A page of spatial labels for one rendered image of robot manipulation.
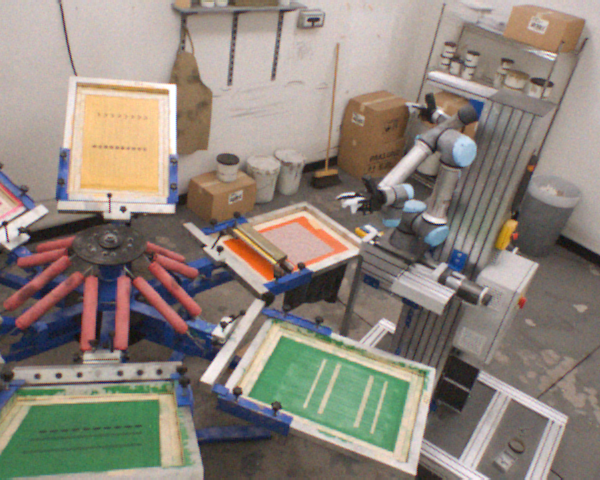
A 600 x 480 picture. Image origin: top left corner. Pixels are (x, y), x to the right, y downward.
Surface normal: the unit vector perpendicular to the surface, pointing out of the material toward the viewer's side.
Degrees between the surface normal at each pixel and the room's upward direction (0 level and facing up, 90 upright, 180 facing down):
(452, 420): 0
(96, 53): 90
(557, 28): 89
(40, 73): 90
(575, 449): 0
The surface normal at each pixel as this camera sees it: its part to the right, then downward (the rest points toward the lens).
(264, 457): 0.15, -0.83
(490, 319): -0.56, 0.37
